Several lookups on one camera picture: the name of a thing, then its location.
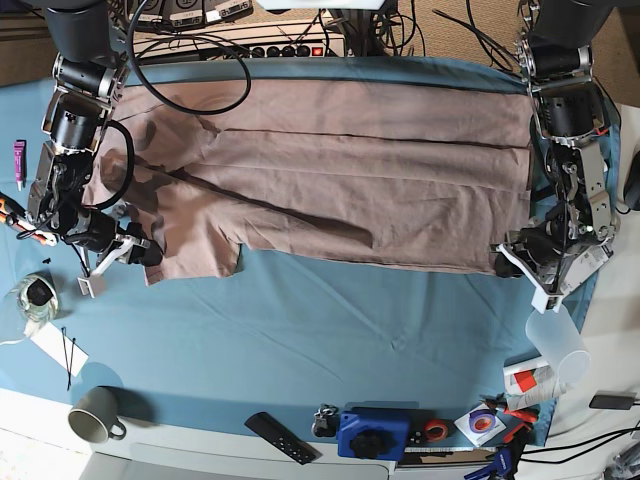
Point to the orange utility knife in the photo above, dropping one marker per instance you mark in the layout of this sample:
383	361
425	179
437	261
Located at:
14	216

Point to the pink T-shirt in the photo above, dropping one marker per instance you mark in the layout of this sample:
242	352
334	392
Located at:
399	176

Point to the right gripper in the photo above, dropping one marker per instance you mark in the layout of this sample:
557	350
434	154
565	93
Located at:
102	241

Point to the purple glue tube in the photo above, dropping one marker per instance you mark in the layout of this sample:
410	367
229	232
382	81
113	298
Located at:
19	152

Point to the black cable ties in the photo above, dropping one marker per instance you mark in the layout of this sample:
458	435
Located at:
68	352

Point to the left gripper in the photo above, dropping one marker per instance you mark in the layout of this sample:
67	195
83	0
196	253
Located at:
533	254

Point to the glass jar with black item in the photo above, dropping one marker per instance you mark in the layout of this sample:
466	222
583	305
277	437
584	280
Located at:
34	298

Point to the white red carton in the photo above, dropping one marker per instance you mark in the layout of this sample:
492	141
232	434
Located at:
531	382

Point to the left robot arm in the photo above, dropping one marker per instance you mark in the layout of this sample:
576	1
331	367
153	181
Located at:
569	114

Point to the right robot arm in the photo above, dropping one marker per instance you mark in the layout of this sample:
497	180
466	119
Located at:
89	80

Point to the grey ceramic mug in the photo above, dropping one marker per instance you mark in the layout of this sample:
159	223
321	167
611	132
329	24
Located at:
94	418

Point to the black remote control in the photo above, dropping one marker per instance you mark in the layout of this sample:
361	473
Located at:
273	432

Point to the frosted plastic cup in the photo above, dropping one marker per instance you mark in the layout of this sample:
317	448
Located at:
558	340

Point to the power strip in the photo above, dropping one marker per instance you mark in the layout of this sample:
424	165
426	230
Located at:
208	46

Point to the white barcode package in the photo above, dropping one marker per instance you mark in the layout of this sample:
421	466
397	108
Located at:
584	266

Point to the blue box with knob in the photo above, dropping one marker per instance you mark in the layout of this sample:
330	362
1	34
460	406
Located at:
373	434

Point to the disc in paper sleeve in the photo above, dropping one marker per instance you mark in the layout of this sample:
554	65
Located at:
480	425

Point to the white paper card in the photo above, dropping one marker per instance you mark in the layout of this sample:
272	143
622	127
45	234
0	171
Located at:
49	340

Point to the red tape roll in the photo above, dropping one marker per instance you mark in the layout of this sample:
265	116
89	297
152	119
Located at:
435	430

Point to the teal table cloth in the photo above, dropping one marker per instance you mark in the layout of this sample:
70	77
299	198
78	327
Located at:
284	335

